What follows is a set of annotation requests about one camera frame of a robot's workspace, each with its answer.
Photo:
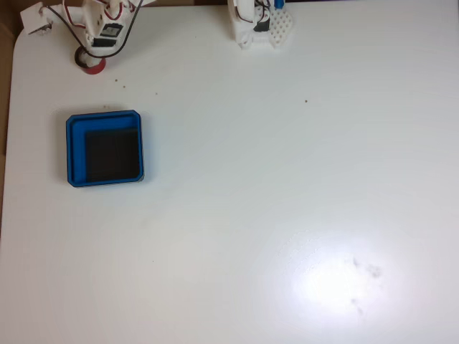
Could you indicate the red tape roll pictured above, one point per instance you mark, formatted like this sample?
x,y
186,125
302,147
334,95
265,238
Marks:
x,y
95,70

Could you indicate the blue square box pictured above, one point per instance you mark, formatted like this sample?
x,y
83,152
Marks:
x,y
77,150

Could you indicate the blue clamp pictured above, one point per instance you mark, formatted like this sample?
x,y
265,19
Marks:
x,y
279,3

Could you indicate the silver square camera box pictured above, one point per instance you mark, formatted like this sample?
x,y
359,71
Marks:
x,y
36,18

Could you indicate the white perforated base plate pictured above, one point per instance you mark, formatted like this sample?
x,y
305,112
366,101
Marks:
x,y
283,27

